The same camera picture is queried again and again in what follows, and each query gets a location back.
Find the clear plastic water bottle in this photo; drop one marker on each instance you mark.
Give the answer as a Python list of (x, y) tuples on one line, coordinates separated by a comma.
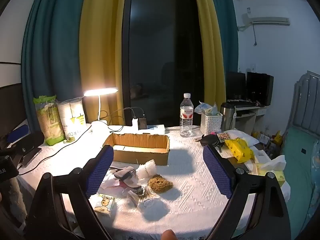
[(186, 127)]

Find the brown loofah sponge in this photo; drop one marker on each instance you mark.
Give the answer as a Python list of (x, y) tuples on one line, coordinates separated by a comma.
[(160, 183)]

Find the black computer monitor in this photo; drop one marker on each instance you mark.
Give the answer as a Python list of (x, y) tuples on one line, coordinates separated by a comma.
[(257, 87), (236, 85)]

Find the white charger plug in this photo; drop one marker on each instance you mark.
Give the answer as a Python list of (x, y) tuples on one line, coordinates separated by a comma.
[(135, 123)]

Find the white perforated plastic basket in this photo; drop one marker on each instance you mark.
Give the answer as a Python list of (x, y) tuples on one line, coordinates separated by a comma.
[(212, 125)]

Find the white textured tablecloth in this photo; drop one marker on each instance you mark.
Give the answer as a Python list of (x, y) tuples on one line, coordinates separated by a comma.
[(195, 200)]

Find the dark glass door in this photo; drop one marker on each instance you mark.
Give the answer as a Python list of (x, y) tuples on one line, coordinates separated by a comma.
[(162, 55)]

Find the bag of cotton swabs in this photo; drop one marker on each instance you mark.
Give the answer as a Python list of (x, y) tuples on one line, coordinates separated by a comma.
[(142, 196)]

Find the grey padded headboard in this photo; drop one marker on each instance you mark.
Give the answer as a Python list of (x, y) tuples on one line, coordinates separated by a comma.
[(305, 97)]

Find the green plastic package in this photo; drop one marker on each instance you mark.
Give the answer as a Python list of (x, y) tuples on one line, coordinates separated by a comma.
[(50, 130)]

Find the white cartoon tissue pack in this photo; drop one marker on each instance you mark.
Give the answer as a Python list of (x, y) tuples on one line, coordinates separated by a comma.
[(105, 203)]

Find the yellow curtain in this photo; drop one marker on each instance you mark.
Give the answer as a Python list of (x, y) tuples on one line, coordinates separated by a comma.
[(210, 42), (100, 42)]

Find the teal curtain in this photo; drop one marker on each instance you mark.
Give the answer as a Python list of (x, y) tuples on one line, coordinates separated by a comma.
[(228, 30), (50, 55)]

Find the person's right hand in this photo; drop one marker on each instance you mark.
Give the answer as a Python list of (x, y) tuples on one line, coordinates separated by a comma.
[(168, 235)]

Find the grey knit sock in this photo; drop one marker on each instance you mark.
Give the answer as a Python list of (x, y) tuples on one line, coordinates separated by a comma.
[(122, 173)]

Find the yellow printed packet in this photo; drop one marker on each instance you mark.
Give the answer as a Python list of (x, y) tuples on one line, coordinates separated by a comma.
[(238, 150)]

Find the cardboard box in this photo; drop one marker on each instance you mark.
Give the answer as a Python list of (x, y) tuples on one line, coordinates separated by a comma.
[(140, 157)]

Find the grey towel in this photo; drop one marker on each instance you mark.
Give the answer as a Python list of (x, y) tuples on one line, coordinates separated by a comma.
[(17, 197)]

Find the small red box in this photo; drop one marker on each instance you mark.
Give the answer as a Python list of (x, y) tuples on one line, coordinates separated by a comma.
[(216, 131)]

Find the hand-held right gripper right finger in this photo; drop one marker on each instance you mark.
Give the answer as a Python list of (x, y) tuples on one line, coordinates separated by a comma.
[(217, 172)]

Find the white air conditioner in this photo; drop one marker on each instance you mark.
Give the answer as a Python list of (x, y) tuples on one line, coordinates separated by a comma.
[(267, 20)]

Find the yellow tissue box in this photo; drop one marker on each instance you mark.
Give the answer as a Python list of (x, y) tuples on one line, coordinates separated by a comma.
[(273, 172)]

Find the pink fluffy cloth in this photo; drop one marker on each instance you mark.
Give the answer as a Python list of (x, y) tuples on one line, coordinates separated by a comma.
[(112, 183)]

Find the tan key fob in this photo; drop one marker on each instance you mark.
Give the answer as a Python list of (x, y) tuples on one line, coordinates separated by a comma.
[(199, 138)]

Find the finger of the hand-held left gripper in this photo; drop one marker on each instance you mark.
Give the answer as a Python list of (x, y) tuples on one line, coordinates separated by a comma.
[(17, 133), (32, 138)]

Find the black power adapter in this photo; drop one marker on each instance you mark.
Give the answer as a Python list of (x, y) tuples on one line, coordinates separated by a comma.
[(142, 123)]

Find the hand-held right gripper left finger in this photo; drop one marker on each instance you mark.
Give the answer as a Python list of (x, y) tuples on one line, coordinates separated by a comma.
[(100, 170)]

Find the bed with teal sheet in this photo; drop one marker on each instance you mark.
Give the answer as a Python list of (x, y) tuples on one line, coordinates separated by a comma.
[(300, 160)]

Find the stainless steel thermos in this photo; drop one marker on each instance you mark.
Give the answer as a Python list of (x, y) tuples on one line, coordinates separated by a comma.
[(226, 115)]

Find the crumpled plastic packets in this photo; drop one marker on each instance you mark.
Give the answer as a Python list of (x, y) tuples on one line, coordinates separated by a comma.
[(205, 108)]

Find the white desk lamp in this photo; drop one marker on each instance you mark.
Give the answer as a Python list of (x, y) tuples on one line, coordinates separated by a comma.
[(100, 91)]

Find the wrapped paper cup stacks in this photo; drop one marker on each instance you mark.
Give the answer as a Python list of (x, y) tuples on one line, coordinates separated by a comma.
[(72, 120)]

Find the white computer desk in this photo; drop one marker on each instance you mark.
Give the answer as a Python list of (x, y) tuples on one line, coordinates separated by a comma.
[(250, 112)]

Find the patterned sticker sheet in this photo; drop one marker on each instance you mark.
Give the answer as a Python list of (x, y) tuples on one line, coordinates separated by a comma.
[(223, 137)]

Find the bag of cotton balls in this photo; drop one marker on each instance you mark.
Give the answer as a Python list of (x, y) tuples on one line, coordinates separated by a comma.
[(147, 168)]

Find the black round zip pouch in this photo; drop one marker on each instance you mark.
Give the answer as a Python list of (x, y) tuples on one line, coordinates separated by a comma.
[(211, 141)]

